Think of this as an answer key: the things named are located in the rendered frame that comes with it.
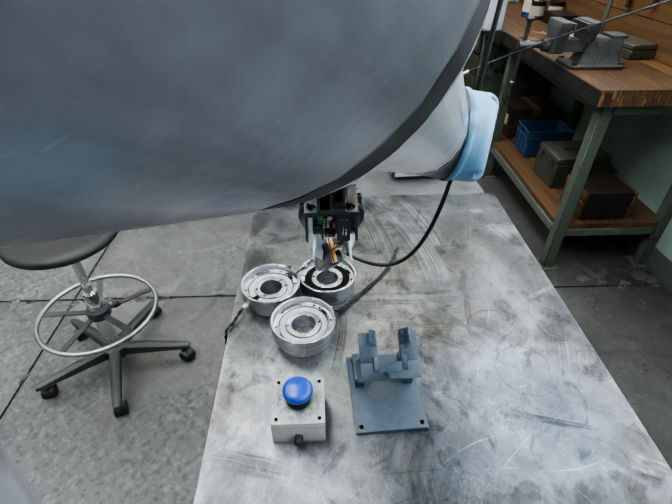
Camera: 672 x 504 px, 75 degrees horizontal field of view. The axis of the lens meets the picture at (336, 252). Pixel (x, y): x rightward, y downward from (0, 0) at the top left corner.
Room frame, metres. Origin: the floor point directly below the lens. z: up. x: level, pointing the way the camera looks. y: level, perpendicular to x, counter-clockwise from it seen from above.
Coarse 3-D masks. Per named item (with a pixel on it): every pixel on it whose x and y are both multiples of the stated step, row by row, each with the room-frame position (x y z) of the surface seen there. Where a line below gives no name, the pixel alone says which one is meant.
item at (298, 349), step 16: (288, 304) 0.53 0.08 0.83; (304, 304) 0.54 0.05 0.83; (320, 304) 0.53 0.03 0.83; (272, 320) 0.49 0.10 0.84; (288, 320) 0.50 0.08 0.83; (304, 320) 0.51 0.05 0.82; (320, 320) 0.50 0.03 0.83; (272, 336) 0.48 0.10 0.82; (304, 336) 0.47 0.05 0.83; (288, 352) 0.45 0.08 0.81; (304, 352) 0.44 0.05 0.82; (320, 352) 0.46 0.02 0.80
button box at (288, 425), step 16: (320, 384) 0.37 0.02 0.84; (272, 400) 0.34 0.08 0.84; (320, 400) 0.34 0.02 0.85; (272, 416) 0.32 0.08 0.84; (288, 416) 0.32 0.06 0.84; (304, 416) 0.32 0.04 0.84; (320, 416) 0.32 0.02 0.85; (272, 432) 0.30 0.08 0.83; (288, 432) 0.31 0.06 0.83; (304, 432) 0.31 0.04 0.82; (320, 432) 0.31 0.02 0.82
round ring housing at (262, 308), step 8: (272, 264) 0.63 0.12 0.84; (280, 264) 0.63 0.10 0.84; (248, 272) 0.61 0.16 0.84; (256, 272) 0.62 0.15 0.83; (264, 272) 0.62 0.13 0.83; (272, 272) 0.62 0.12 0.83; (280, 272) 0.63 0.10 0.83; (248, 280) 0.60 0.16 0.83; (264, 280) 0.60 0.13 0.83; (272, 280) 0.60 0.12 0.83; (296, 280) 0.60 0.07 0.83; (248, 288) 0.58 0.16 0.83; (256, 288) 0.58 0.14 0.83; (264, 288) 0.60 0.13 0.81; (272, 288) 0.60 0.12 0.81; (280, 288) 0.60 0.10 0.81; (296, 288) 0.57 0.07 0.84; (248, 296) 0.55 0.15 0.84; (272, 296) 0.56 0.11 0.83; (280, 296) 0.56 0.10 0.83; (288, 296) 0.55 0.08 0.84; (296, 296) 0.56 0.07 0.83; (248, 304) 0.54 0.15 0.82; (256, 304) 0.53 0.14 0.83; (264, 304) 0.53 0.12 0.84; (272, 304) 0.53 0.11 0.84; (256, 312) 0.54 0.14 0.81; (264, 312) 0.53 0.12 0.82; (272, 312) 0.53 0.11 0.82
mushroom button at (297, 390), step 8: (296, 376) 0.36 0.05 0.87; (288, 384) 0.34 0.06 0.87; (296, 384) 0.34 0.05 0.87; (304, 384) 0.34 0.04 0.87; (288, 392) 0.33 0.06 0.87; (296, 392) 0.33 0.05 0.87; (304, 392) 0.33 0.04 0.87; (312, 392) 0.34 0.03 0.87; (288, 400) 0.32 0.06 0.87; (296, 400) 0.32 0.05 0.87; (304, 400) 0.32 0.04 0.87
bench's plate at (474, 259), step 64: (256, 256) 0.71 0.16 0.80; (384, 256) 0.71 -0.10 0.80; (448, 256) 0.71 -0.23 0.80; (512, 256) 0.71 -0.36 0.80; (256, 320) 0.53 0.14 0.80; (384, 320) 0.53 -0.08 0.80; (448, 320) 0.53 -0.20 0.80; (256, 384) 0.40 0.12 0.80; (448, 384) 0.40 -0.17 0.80; (512, 384) 0.40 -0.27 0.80; (576, 384) 0.40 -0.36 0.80; (256, 448) 0.30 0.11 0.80; (320, 448) 0.30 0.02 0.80; (384, 448) 0.30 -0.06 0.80; (448, 448) 0.30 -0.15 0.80; (512, 448) 0.30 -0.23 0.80; (576, 448) 0.30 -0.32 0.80; (640, 448) 0.30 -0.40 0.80
